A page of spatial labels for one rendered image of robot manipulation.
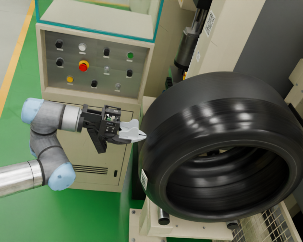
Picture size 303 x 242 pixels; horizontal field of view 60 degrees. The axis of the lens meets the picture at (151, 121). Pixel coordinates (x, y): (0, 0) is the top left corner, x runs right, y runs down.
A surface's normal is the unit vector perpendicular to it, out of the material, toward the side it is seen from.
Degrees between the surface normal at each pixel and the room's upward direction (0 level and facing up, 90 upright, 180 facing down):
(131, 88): 90
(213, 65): 90
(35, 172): 34
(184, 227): 0
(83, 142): 90
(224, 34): 90
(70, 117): 45
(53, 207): 0
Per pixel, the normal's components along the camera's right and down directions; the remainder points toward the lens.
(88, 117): 0.04, 0.67
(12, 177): 0.56, -0.30
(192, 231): 0.20, -0.73
